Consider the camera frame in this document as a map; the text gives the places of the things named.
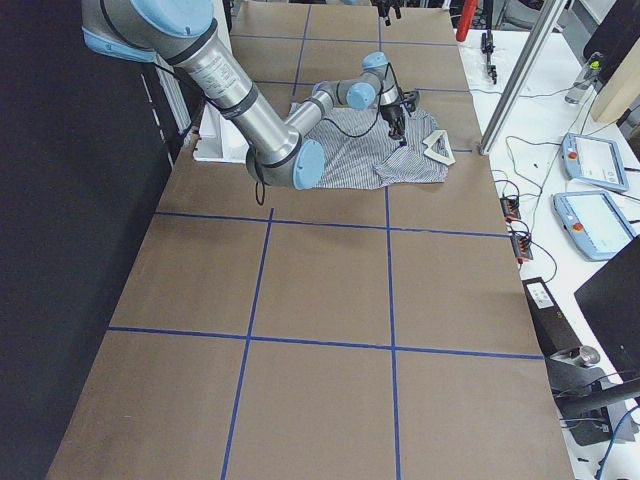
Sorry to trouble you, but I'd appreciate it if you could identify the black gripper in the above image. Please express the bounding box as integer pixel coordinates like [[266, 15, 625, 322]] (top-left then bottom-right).
[[378, 0, 402, 26], [380, 88, 420, 146]]

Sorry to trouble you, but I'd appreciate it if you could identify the navy white striped polo shirt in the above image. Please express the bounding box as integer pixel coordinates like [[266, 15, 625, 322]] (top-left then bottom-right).
[[294, 108, 448, 190]]

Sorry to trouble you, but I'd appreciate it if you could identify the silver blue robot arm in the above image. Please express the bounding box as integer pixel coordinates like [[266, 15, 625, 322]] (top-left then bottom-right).
[[81, 0, 419, 190]]

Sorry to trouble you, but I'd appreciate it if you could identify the red cylinder object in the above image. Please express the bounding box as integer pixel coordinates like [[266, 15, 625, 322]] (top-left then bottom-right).
[[456, 0, 478, 42]]

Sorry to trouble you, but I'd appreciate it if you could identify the black tool stand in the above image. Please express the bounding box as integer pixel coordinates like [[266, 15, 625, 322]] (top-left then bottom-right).
[[481, 0, 497, 85]]

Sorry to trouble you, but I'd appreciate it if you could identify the upper orange black usb hub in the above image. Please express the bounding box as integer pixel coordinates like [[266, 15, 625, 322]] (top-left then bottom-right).
[[499, 196, 521, 223]]

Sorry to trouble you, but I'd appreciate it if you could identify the orange black usb hub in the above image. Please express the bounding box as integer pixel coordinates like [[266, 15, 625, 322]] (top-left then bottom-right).
[[510, 231, 533, 265], [499, 196, 521, 223]]

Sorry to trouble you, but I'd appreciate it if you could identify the lower orange black usb hub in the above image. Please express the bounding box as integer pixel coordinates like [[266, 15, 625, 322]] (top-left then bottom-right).
[[510, 231, 533, 265]]

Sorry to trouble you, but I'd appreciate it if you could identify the clear water bottle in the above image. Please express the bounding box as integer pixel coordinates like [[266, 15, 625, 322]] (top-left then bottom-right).
[[564, 51, 604, 105]]

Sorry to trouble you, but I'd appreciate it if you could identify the upper blue teach pendant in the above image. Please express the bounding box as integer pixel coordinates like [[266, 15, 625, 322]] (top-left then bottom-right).
[[561, 133, 629, 193]]

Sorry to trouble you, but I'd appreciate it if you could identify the blue teach pendant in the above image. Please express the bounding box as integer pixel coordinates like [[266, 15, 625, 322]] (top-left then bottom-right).
[[561, 133, 629, 193], [552, 190, 637, 261]]

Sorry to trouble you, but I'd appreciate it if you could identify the lower blue teach pendant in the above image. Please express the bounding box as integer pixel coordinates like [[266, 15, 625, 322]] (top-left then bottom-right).
[[552, 190, 637, 261]]

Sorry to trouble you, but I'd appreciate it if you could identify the black rectangular box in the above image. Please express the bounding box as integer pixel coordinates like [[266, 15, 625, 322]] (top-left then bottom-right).
[[522, 277, 582, 357]]

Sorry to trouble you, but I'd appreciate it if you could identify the black monitor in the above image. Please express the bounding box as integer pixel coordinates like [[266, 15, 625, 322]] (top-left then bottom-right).
[[574, 237, 640, 373]]

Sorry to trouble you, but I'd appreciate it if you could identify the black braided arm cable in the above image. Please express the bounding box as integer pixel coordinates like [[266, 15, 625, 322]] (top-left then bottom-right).
[[252, 64, 416, 206]]

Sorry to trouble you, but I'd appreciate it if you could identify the aluminium extrusion post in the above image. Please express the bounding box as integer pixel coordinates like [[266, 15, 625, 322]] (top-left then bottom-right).
[[478, 0, 566, 155]]

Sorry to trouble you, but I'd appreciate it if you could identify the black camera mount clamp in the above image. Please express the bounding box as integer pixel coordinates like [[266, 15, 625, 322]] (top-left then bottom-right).
[[545, 345, 639, 446]]

